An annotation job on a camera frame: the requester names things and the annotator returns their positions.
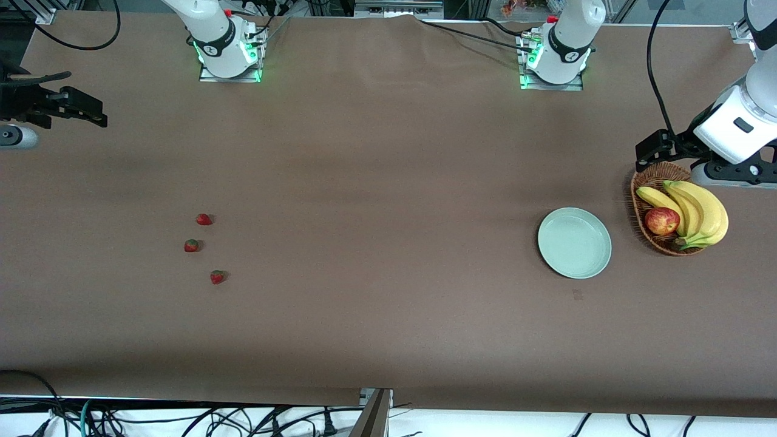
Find long black base cable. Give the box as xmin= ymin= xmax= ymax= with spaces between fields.
xmin=416 ymin=16 xmax=542 ymax=54

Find short black base cable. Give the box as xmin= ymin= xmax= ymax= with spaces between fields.
xmin=483 ymin=16 xmax=526 ymax=38

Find pale green round plate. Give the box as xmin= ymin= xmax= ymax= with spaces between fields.
xmin=537 ymin=207 xmax=612 ymax=280

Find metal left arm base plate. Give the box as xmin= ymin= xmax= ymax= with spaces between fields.
xmin=519 ymin=30 xmax=585 ymax=92

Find brown table cover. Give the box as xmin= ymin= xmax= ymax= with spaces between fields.
xmin=0 ymin=11 xmax=777 ymax=419

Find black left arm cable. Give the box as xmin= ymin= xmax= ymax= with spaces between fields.
xmin=645 ymin=0 xmax=676 ymax=135

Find brown wicker basket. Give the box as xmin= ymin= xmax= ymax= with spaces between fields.
xmin=630 ymin=161 xmax=708 ymax=257

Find grey metal background fixture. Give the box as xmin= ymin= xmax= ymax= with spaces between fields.
xmin=354 ymin=0 xmax=444 ymax=19

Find red apple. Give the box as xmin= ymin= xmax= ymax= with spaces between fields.
xmin=644 ymin=206 xmax=681 ymax=237

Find colourful background objects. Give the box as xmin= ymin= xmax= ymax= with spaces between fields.
xmin=501 ymin=0 xmax=563 ymax=18

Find aluminium frame profile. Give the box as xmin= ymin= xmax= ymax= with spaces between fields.
xmin=350 ymin=388 xmax=394 ymax=437

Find yellow banana bunch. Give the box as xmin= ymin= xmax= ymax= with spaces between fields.
xmin=636 ymin=180 xmax=730 ymax=251

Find thick black floor cable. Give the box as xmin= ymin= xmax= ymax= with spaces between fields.
xmin=0 ymin=369 xmax=69 ymax=437

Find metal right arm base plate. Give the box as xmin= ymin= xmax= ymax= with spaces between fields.
xmin=198 ymin=27 xmax=263 ymax=83

